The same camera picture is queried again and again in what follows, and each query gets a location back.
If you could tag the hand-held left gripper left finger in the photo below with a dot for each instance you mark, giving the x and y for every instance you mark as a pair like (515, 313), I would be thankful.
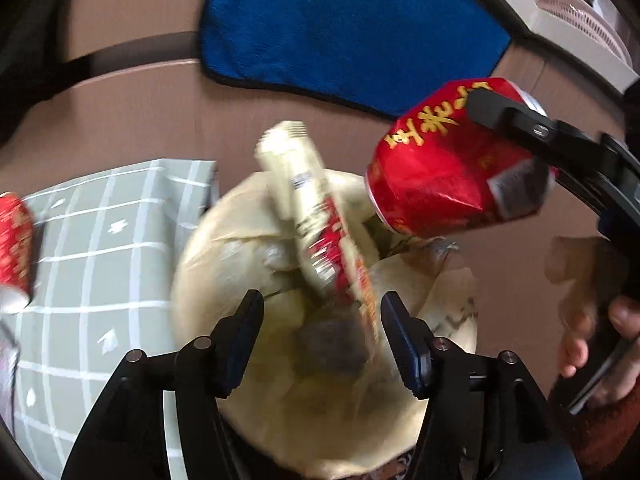
(244, 345)

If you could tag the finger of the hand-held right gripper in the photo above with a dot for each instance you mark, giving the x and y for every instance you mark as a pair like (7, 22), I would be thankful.
(530, 132)

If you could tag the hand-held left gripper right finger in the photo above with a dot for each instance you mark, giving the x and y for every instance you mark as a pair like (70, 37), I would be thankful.
(411, 360)

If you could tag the crushed red drink can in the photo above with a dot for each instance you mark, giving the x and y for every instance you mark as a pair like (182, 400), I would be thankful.
(430, 175)

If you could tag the beige red snack wrapper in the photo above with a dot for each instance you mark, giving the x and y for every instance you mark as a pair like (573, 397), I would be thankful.
(300, 195)

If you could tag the person's right forearm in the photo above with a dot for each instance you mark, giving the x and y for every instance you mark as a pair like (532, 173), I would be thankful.
(605, 435)

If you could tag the person's right hand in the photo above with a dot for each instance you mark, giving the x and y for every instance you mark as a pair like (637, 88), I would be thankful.
(575, 340)

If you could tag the white basket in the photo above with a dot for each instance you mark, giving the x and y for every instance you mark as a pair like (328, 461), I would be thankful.
(585, 25)

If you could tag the green checked tablecloth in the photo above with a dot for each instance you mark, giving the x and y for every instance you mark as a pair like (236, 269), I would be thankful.
(100, 270)

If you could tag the blue fleece cloth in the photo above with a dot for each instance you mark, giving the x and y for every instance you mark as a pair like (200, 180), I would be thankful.
(350, 25)

